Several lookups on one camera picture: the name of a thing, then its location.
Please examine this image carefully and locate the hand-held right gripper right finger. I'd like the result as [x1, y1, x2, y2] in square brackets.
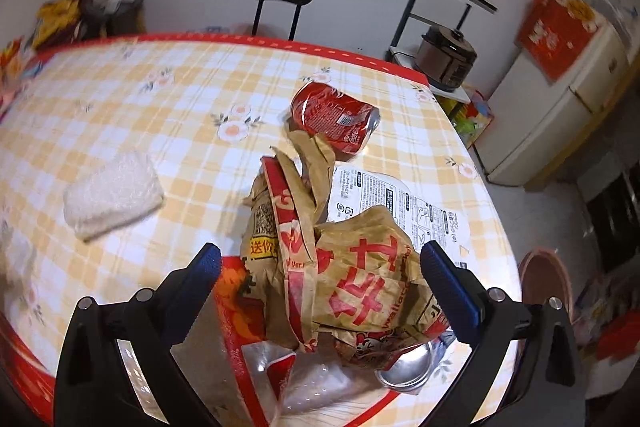
[420, 239, 587, 427]

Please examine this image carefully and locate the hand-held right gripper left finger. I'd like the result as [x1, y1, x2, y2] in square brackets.
[54, 243, 223, 427]

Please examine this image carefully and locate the brown paper bag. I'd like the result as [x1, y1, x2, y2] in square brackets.
[241, 130, 453, 373]

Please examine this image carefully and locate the brown round stool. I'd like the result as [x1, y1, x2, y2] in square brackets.
[517, 248, 573, 308]

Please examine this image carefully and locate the red printed packet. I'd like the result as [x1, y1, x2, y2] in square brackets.
[215, 256, 301, 427]

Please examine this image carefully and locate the white printed film lid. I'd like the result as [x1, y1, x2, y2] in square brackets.
[327, 164, 473, 268]

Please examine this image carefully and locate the yellow checkered floral tablecloth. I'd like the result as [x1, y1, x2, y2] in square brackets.
[0, 32, 523, 427]

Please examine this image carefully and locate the colourful printed bag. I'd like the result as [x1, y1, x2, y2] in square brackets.
[447, 89, 496, 148]

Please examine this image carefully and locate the red fabric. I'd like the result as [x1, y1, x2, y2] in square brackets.
[595, 312, 640, 363]

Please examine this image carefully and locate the white refrigerator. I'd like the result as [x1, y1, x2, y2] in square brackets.
[475, 27, 631, 188]

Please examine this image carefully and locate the black oven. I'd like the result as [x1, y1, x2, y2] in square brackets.
[582, 167, 640, 273]

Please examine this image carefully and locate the red soda can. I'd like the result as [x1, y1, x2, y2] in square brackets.
[290, 82, 382, 155]

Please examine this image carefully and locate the brown pressure cooker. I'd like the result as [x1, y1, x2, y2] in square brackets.
[416, 26, 478, 92]

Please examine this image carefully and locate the dark clothes pile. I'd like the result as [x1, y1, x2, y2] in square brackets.
[70, 0, 146, 40]

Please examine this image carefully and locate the red printed cloth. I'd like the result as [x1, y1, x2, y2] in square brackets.
[515, 0, 606, 82]

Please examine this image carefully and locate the yellow garment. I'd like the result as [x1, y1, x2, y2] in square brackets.
[32, 0, 81, 50]

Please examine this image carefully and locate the black metal rack frame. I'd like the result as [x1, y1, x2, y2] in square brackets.
[391, 0, 472, 52]

